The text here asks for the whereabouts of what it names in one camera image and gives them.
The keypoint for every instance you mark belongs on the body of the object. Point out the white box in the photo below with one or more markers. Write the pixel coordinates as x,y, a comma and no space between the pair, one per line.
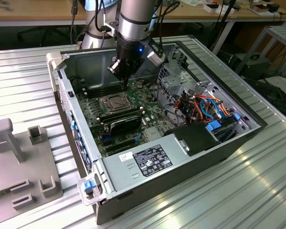
219,8

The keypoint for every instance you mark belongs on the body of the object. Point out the grey parts rack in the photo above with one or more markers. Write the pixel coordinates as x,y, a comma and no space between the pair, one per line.
14,167

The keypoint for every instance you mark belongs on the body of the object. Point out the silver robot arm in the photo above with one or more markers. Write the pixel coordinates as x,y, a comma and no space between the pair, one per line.
133,19

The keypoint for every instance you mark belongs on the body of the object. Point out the silver drive cage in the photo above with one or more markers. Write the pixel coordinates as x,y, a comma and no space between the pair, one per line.
174,83

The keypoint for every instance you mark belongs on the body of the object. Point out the silver chipset heatsink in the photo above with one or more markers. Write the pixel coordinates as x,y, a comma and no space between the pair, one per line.
153,134

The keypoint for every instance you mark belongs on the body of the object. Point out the black plastic shroud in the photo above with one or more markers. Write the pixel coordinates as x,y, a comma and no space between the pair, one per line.
197,138

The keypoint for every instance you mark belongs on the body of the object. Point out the green motherboard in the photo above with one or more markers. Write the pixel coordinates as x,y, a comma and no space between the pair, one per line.
155,114

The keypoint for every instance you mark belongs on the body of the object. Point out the small white wrist camera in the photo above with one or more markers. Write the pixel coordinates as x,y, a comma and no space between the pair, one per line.
114,66

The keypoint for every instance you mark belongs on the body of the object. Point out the blue pin header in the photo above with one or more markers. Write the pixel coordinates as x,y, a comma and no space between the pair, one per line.
106,138

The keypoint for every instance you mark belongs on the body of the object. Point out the CPU socket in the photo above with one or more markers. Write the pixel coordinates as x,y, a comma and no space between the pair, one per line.
105,100

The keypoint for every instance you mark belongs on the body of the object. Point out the green spare RAM stick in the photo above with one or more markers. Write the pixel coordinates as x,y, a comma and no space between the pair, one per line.
0,193

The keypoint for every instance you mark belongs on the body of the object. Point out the silver power supply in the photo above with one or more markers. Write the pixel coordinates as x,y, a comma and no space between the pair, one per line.
124,171

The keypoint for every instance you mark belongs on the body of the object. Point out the open grey PC case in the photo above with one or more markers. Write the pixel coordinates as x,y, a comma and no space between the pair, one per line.
181,183

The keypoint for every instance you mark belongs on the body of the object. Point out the installed RAM stick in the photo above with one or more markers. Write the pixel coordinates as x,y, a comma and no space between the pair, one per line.
122,116

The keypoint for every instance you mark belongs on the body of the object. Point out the pale blue teach pendant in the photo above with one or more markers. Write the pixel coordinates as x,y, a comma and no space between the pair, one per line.
153,21

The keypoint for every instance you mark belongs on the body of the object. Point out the large white wrist camera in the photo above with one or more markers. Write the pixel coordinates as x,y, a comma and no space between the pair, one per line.
155,57

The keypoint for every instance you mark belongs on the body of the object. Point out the blue case latch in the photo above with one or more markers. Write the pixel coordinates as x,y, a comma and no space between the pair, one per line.
88,186

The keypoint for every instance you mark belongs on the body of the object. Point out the brown box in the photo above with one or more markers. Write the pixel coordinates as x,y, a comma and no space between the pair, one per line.
258,9

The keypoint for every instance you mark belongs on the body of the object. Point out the blue disk carrier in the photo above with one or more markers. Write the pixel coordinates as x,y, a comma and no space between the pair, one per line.
214,126

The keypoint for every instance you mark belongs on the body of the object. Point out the grey metal shelf frame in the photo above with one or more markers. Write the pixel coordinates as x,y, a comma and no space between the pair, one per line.
276,35

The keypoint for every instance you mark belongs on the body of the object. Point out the black expansion slot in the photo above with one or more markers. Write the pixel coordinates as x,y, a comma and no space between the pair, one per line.
121,148
120,143

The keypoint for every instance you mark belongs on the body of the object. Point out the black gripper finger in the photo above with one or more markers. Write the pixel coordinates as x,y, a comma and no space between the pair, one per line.
122,76
133,66

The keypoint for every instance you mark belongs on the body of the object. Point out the wooden desk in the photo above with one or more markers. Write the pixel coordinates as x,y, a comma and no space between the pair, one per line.
38,12

